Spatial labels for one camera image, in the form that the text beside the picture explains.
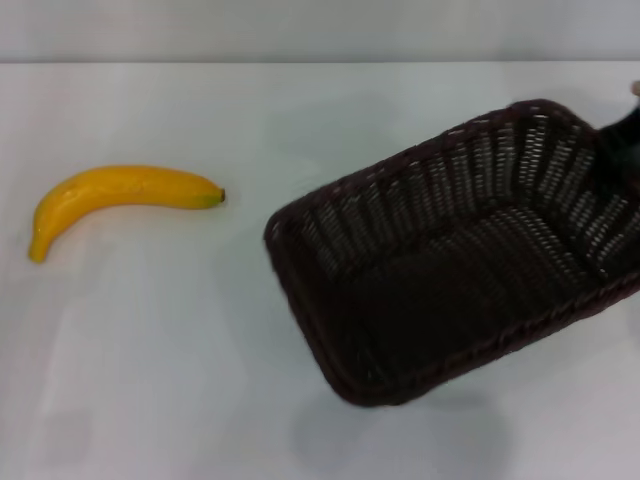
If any dark brown woven basket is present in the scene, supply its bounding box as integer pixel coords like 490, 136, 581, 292
263, 98, 640, 409

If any yellow plastic banana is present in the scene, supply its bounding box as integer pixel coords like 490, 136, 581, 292
27, 164, 227, 265

